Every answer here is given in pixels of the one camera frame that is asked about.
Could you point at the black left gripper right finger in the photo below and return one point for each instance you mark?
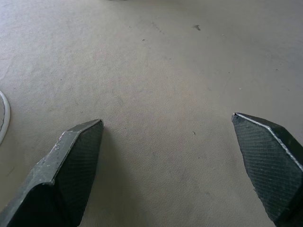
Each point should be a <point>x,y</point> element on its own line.
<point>267,165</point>

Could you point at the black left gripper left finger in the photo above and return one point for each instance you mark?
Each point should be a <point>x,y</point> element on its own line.
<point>71,170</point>

